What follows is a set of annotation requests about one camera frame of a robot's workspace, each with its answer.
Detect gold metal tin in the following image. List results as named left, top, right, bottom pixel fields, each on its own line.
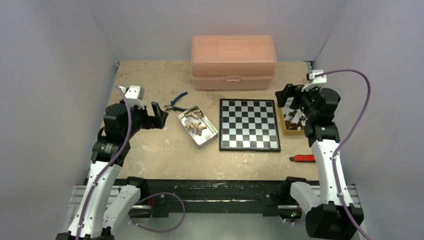
left=278, top=102, right=307, bottom=136

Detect blue handled cutting pliers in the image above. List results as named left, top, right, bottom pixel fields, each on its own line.
left=163, top=91, right=189, bottom=113

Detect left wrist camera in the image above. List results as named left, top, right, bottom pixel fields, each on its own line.
left=119, top=85, right=146, bottom=110

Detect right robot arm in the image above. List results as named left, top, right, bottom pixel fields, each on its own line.
left=275, top=83, right=364, bottom=240

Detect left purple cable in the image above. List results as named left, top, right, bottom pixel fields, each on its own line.
left=75, top=86, right=186, bottom=240

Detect silver pink metal tin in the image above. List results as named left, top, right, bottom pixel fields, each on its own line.
left=177, top=105, right=219, bottom=149

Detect purple cable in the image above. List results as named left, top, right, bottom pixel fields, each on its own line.
left=314, top=68, right=374, bottom=240
left=75, top=86, right=186, bottom=240

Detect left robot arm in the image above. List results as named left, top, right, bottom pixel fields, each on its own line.
left=56, top=100, right=169, bottom=240

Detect black white chess board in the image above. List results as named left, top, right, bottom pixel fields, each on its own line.
left=219, top=98, right=281, bottom=153

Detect red black utility knife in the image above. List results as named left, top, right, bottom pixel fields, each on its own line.
left=289, top=154, right=316, bottom=163

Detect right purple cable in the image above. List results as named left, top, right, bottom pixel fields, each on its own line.
left=314, top=68, right=374, bottom=240

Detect pink plastic storage box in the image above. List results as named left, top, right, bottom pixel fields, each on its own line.
left=190, top=35, right=278, bottom=91

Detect dark wooden chess pieces pile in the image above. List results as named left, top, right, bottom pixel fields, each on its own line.
left=283, top=109, right=306, bottom=131

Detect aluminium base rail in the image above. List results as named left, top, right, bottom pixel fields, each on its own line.
left=67, top=178, right=362, bottom=220

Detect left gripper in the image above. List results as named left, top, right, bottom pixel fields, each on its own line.
left=121, top=99, right=167, bottom=140

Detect light wooden chess pieces pile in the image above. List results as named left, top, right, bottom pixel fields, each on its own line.
left=184, top=108, right=207, bottom=136

